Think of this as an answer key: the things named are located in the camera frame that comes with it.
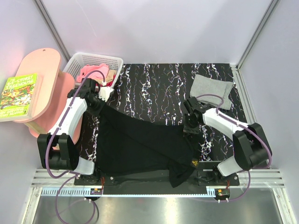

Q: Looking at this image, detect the green treehouse book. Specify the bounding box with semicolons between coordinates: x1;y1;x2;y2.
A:
0;73;43;122

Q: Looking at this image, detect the black t shirt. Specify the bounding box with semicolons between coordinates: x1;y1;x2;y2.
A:
96;105;200;188

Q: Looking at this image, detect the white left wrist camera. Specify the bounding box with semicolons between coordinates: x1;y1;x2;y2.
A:
99;86;114;102

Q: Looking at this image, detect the folded grey t shirt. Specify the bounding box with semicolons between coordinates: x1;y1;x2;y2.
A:
190;75;234;110

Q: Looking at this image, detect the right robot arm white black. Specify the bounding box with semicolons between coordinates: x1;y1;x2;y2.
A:
184;97;272;185

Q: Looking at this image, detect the pink garment in basket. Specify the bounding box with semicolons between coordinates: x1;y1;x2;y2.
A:
76;63;109;83

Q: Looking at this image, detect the pink tiered shelf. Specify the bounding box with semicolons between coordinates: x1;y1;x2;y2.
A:
16;48;75;138

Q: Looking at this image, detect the white plastic laundry basket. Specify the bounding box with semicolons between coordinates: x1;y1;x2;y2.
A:
63;52;123;88

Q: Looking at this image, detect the beige garment in basket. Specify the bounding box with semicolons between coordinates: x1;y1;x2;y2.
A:
102;70;117;86

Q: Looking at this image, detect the aluminium frame rail front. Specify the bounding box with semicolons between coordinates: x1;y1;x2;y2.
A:
31;169;285;198

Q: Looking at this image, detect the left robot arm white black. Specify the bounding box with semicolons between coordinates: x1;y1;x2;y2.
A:
37;78;106;185

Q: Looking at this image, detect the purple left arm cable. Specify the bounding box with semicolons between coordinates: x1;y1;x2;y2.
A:
45;70;107;223

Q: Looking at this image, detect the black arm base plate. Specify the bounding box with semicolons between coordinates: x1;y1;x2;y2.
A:
74;161;240;197

